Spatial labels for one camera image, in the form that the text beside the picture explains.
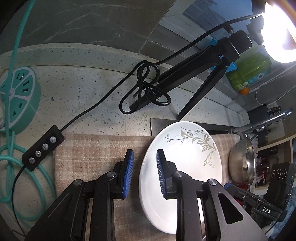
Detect teal round power strip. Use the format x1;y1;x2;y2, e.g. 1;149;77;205
1;67;41;135

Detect large steel bowl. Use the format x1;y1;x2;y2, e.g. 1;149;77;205
228;138;255;185

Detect orange fruit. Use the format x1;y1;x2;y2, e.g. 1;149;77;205
239;87;249;95

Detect green dish soap bottle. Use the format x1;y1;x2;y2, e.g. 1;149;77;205
226;53;271;91

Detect black knife block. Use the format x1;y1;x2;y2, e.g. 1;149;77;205
247;106;282;149

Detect beige plaid cloth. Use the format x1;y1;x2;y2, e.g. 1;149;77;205
54;133;239;240

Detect white plate gold leaves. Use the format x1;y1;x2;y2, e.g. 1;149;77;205
138;121;222;234

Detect chrome kitchen faucet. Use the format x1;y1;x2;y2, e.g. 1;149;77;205
231;108;293;137

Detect ring light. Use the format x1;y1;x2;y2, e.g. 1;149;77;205
261;1;295;63

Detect black inline light remote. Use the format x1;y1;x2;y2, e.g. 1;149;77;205
22;125;65;171

